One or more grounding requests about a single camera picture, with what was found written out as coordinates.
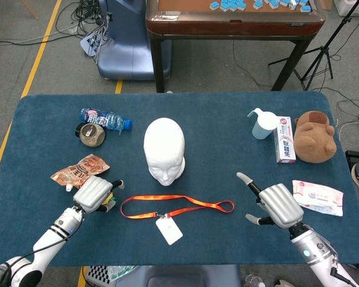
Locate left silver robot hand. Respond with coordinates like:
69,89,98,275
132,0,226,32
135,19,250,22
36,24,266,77
72,175,125,215

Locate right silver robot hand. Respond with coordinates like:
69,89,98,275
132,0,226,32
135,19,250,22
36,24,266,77
236,172,305,230

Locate orange lanyard strap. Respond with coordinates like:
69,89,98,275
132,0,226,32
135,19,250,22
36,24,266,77
120,194,235,219

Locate white ID badge card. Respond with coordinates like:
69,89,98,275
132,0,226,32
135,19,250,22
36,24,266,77
155,215,183,246

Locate white foam mannequin head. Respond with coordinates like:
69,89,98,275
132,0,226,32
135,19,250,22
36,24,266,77
143,117,186,187

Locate orange snack spout pouch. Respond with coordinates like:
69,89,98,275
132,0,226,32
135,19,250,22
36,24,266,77
50,154,111,192

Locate pink white wet wipes pack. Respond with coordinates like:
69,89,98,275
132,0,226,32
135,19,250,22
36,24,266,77
292,179,345,217

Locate round glass jar black lid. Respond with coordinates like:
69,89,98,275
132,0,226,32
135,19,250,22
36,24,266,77
75,123,106,148

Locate white pink toothpaste box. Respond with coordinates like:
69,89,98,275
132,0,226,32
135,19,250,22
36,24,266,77
273,116,297,164

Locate brown capybara plush toy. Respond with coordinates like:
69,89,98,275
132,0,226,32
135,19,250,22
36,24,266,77
294,111,337,164

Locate blue labelled drink bottle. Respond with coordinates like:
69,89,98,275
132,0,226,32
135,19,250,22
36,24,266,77
79,108,133,132

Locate blue felt table cover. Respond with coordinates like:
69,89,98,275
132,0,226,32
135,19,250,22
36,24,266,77
0,91,359,268

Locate black white checkerboard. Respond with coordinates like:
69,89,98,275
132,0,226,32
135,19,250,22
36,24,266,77
85,265,111,285

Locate clear plastic water bottle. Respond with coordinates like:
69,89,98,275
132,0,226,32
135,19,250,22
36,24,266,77
243,273,265,287

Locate green clear plastic bag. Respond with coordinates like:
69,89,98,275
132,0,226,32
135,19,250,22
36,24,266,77
107,265,138,282

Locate blue grey robot torso base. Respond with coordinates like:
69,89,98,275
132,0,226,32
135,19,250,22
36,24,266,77
113,264,242,287

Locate grey floor power strip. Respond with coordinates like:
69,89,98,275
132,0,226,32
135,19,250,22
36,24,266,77
79,28,108,57

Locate black tripod stand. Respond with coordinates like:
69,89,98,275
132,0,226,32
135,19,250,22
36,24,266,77
268,0,359,91

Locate brown mahjong table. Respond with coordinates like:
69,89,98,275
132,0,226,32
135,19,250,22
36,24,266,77
145,0,326,93

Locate white chair wooden legs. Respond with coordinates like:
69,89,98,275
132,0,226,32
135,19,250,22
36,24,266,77
20,0,39,19

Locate white printed carton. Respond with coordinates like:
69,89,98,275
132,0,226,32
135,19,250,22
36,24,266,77
334,0,359,17

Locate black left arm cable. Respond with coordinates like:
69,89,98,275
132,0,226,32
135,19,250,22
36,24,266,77
4,209,85,287

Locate light blue handled cup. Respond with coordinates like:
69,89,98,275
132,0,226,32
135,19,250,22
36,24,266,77
247,108,279,141

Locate right arm wrist cable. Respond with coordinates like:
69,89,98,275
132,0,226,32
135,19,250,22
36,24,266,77
309,225,359,286

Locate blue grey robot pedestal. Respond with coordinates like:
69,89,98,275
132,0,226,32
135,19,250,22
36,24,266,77
97,0,173,81

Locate black floor cable bundle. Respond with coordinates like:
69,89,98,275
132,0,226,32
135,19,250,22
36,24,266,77
55,0,108,33

